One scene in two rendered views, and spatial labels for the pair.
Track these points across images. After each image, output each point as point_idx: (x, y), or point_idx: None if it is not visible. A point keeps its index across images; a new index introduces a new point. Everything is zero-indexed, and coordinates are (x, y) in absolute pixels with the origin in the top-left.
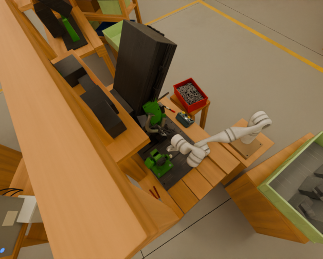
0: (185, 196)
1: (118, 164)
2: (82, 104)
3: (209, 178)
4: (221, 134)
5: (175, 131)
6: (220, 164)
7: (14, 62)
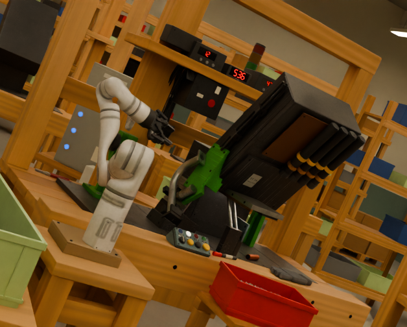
0: (34, 179)
1: (132, 39)
2: None
3: (46, 196)
4: None
5: (157, 136)
6: (63, 205)
7: None
